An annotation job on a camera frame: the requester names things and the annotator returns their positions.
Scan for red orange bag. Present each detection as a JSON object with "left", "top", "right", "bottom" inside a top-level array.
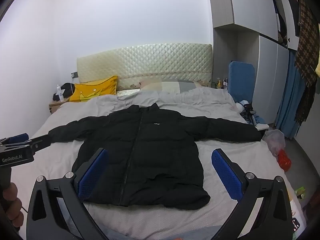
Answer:
[{"left": 278, "top": 149, "right": 292, "bottom": 172}]

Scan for blue curtain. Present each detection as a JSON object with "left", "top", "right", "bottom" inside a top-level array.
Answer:
[{"left": 275, "top": 50, "right": 305, "bottom": 139}]

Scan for yellow crown pillow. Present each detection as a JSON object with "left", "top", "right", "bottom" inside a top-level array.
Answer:
[{"left": 69, "top": 75, "right": 118, "bottom": 102}]

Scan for black clothing on nightstand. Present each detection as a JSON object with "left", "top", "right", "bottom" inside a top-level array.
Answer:
[{"left": 53, "top": 83, "right": 75, "bottom": 101}]

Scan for grey white wardrobe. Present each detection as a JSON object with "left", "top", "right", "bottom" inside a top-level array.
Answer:
[{"left": 210, "top": 0, "right": 299, "bottom": 124}]

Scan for light blue plush toy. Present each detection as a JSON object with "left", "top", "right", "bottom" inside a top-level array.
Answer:
[{"left": 235, "top": 100, "right": 249, "bottom": 113}]

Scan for white side table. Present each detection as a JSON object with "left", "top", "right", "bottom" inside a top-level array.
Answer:
[{"left": 255, "top": 124, "right": 269, "bottom": 131}]

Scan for black device on side table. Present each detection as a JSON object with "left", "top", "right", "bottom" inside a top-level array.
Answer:
[{"left": 240, "top": 103, "right": 257, "bottom": 126}]

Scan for grey patchwork pillow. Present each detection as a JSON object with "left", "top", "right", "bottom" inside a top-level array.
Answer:
[{"left": 140, "top": 79, "right": 202, "bottom": 93}]

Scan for white spray bottle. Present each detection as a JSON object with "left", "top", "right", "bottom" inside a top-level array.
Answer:
[{"left": 56, "top": 85, "right": 64, "bottom": 102}]

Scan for small bottles on shelf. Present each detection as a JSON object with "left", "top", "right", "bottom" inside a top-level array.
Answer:
[{"left": 213, "top": 77, "right": 228, "bottom": 90}]

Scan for cream quilted headboard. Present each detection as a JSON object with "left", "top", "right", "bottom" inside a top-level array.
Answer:
[{"left": 76, "top": 43, "right": 213, "bottom": 90}]

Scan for black puffer jacket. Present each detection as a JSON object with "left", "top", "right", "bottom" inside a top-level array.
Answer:
[{"left": 48, "top": 104, "right": 261, "bottom": 210}]

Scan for translucent plastic bag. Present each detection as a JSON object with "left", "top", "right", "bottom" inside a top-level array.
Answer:
[{"left": 263, "top": 129, "right": 286, "bottom": 158}]

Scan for wall power socket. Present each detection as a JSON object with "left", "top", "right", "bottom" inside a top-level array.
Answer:
[{"left": 71, "top": 72, "right": 78, "bottom": 79}]

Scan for blue padded chair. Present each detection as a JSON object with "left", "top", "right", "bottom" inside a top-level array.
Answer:
[{"left": 228, "top": 61, "right": 255, "bottom": 103}]

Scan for brown houndstooth hanging coat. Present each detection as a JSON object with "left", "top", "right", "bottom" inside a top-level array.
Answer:
[{"left": 295, "top": 0, "right": 319, "bottom": 124}]

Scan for person's left hand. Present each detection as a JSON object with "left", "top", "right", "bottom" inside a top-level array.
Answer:
[{"left": 3, "top": 183, "right": 24, "bottom": 228}]

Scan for wooden nightstand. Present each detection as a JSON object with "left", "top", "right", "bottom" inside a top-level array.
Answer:
[{"left": 48, "top": 98, "right": 69, "bottom": 114}]

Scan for yellow fleece hanging garment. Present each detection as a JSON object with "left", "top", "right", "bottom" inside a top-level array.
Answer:
[{"left": 315, "top": 58, "right": 320, "bottom": 77}]

